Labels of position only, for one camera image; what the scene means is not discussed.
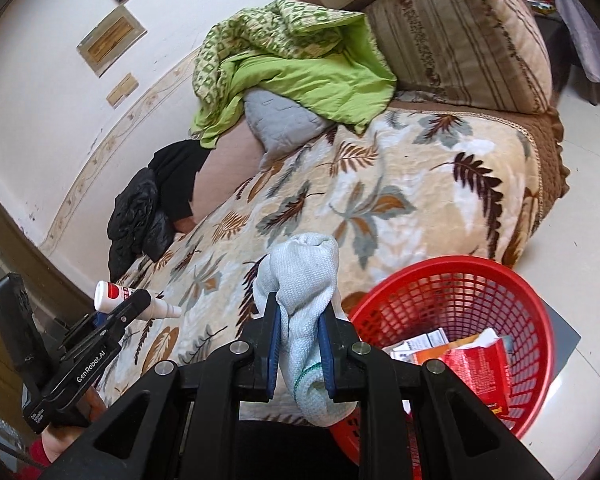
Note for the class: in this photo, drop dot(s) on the brown quilted sofa cover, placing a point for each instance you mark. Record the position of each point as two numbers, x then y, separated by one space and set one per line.
545 160

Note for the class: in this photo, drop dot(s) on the orange snack packet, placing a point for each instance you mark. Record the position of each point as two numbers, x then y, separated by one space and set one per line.
430 356

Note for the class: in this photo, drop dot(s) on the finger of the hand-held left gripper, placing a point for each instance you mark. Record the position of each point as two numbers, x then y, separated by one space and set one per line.
127 307
87 327

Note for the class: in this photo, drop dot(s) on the red soft cigarette pack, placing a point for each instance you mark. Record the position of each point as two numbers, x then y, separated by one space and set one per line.
480 370

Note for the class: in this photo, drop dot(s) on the grey hanging cloth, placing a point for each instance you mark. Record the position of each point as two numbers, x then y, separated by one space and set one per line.
590 25

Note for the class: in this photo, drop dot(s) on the black puffer jacket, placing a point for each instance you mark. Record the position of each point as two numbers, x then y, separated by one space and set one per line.
135 215

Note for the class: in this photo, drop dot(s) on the black cloth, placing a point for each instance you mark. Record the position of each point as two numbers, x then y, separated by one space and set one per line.
180 170

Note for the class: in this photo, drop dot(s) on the white sock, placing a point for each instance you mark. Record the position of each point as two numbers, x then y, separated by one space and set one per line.
305 280

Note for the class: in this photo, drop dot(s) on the pink sofa back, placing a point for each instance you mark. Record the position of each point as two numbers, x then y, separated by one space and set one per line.
225 170

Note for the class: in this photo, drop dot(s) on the dark wooden door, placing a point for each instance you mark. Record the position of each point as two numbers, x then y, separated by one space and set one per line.
0 240

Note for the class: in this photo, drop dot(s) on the white spray bottle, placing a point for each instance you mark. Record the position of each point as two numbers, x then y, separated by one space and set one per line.
107 295

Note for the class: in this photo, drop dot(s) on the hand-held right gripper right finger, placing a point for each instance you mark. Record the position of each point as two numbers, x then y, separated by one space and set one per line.
325 355

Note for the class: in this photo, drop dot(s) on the striped beige sofa cushion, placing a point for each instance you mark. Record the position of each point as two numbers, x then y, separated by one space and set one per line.
460 35

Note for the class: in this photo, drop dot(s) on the grey floor mat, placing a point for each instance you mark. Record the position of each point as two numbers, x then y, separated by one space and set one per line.
562 332

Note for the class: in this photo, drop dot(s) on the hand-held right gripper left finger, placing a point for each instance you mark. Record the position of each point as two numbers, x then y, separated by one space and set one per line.
272 350

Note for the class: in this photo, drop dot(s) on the large white medicine box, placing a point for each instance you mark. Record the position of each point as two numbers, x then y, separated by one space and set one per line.
425 342

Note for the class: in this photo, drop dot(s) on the person's left forearm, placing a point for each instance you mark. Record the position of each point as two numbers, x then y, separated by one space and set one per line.
37 455

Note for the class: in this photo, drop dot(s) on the person's left hand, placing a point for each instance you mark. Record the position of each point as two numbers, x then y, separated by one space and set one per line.
62 442

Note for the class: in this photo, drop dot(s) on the grey quilted pillow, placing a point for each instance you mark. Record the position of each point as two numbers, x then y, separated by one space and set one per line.
280 120

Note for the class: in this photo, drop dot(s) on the beige wall panel box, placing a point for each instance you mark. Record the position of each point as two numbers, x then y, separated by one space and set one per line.
112 40

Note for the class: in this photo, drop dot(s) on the red plastic basket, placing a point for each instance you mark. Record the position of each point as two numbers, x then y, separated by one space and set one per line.
530 320

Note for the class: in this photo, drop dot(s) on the gold wall switch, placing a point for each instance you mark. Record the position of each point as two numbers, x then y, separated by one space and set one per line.
129 83
115 96

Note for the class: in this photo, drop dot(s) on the leaf-print beige blanket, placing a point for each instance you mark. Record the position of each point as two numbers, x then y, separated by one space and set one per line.
405 170

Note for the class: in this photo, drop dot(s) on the green quilt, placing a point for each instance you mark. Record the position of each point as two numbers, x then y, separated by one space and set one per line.
290 75

